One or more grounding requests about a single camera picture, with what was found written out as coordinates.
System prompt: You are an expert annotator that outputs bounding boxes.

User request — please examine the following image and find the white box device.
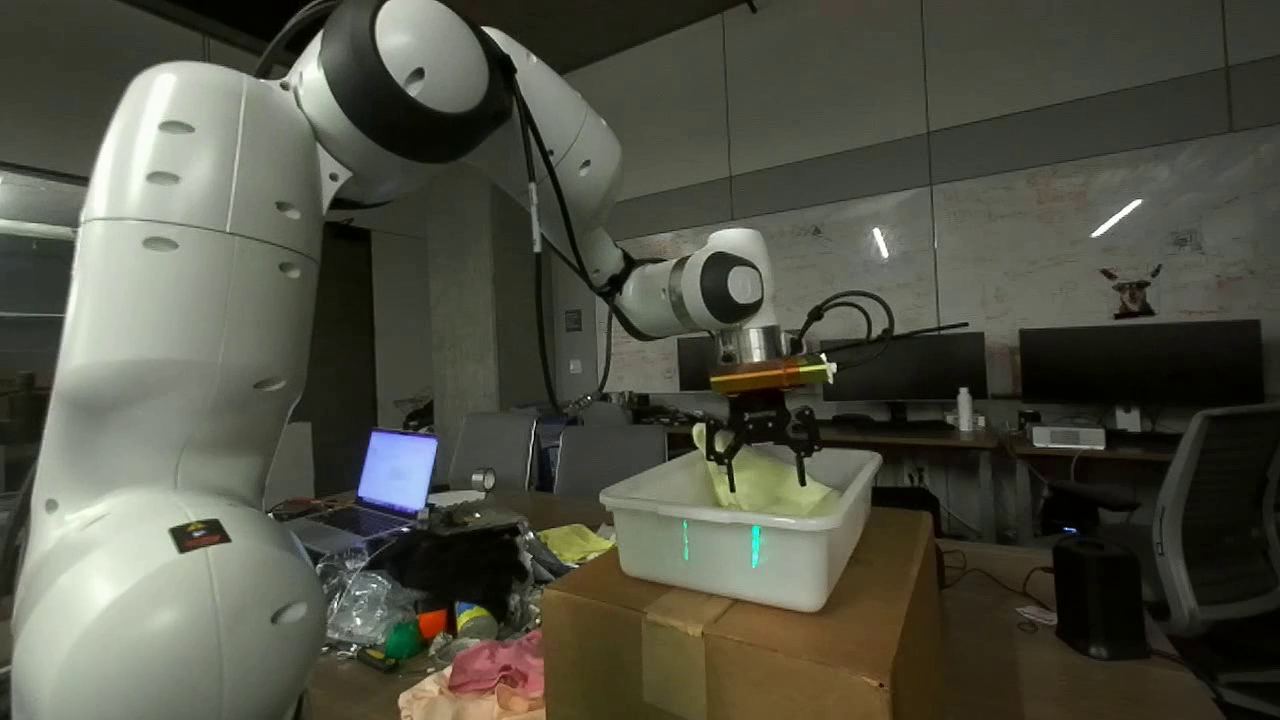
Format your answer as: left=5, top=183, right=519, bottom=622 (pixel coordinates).
left=1023, top=420, right=1113, bottom=456

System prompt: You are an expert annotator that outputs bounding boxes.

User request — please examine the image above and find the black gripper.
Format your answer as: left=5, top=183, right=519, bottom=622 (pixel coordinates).
left=688, top=389, right=828, bottom=498

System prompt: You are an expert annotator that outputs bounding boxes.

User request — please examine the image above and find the grey mesh office chair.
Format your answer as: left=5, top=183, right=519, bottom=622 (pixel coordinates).
left=1148, top=399, right=1280, bottom=720

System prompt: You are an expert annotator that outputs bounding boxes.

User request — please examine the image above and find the small orange toy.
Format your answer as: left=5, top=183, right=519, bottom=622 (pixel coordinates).
left=411, top=603, right=454, bottom=650

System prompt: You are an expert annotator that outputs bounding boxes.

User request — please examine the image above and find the open laptop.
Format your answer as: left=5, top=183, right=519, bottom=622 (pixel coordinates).
left=278, top=423, right=445, bottom=561

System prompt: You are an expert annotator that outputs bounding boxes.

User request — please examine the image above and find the long wooden desk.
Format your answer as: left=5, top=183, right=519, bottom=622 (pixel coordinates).
left=660, top=418, right=1178, bottom=541

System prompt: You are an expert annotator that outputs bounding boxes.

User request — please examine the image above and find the grey background chair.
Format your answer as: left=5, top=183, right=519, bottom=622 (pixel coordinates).
left=546, top=420, right=671, bottom=504
left=445, top=410, right=543, bottom=502

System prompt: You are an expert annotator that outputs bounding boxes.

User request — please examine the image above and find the black drone wall ornament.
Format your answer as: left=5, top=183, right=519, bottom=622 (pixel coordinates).
left=1097, top=262, right=1169, bottom=325

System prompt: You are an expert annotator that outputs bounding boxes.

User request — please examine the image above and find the pink cloth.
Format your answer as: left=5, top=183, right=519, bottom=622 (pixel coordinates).
left=440, top=633, right=550, bottom=702

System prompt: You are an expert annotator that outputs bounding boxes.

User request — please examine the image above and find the peach cloth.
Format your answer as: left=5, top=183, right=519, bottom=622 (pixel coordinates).
left=394, top=650, right=550, bottom=720

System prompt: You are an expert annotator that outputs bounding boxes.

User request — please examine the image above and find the white plastic bin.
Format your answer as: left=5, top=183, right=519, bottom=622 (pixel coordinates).
left=597, top=439, right=886, bottom=617

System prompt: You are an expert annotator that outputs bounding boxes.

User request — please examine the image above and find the small green toy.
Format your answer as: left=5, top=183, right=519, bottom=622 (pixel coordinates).
left=381, top=622, right=427, bottom=667

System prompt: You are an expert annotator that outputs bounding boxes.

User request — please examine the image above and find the yellow ball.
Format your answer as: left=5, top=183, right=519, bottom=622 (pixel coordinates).
left=448, top=596, right=499, bottom=646

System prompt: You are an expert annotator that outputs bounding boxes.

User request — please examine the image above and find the white cabinet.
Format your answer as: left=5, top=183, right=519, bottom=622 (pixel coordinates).
left=263, top=420, right=319, bottom=504

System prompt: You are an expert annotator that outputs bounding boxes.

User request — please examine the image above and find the large cardboard box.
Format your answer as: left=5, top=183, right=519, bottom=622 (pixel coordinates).
left=541, top=504, right=942, bottom=720

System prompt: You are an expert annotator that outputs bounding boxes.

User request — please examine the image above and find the crumpled clear plastic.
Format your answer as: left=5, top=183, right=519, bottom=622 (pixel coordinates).
left=314, top=554, right=411, bottom=662

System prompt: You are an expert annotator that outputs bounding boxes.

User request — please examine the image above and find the black computer monitor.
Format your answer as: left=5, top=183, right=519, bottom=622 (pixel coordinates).
left=1014, top=315, right=1267, bottom=439
left=817, top=330, right=993, bottom=428
left=671, top=332, right=732, bottom=397

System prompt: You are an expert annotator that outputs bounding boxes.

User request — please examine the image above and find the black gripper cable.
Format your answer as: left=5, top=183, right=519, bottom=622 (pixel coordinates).
left=790, top=287, right=901, bottom=355

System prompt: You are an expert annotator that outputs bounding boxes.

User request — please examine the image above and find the black computer tower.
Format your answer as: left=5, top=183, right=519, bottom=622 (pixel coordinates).
left=1046, top=528, right=1150, bottom=663

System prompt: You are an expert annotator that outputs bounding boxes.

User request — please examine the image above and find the black fabric bundle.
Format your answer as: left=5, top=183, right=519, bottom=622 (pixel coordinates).
left=384, top=508, right=541, bottom=623

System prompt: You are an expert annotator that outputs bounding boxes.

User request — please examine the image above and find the yellow towel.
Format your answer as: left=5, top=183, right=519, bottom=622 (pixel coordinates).
left=531, top=519, right=621, bottom=573

